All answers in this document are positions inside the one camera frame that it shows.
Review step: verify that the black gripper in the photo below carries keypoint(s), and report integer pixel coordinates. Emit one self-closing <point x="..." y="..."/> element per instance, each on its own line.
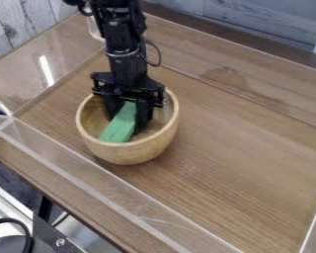
<point x="126" y="82"/>

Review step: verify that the green rectangular block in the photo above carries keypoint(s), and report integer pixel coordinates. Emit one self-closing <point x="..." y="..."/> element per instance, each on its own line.
<point x="119" y="128"/>

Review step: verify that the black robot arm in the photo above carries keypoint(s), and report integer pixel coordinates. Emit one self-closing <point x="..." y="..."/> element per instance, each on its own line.
<point x="121" y="24"/>

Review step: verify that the brown wooden bowl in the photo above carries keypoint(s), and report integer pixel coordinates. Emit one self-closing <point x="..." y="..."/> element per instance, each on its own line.
<point x="145" y="145"/>

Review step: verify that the black table leg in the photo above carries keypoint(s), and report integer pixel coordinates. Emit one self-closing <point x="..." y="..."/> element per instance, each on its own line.
<point x="45" y="209"/>

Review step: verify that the grey metal clamp plate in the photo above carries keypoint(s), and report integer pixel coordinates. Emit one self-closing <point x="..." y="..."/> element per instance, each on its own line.
<point x="49" y="241"/>

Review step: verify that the clear acrylic corner bracket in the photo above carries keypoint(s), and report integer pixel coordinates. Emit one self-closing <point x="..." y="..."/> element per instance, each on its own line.
<point x="93" y="29"/>

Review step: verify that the clear acrylic tray wall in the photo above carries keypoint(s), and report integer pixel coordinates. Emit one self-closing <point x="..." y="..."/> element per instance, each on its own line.
<point x="136" y="218"/>

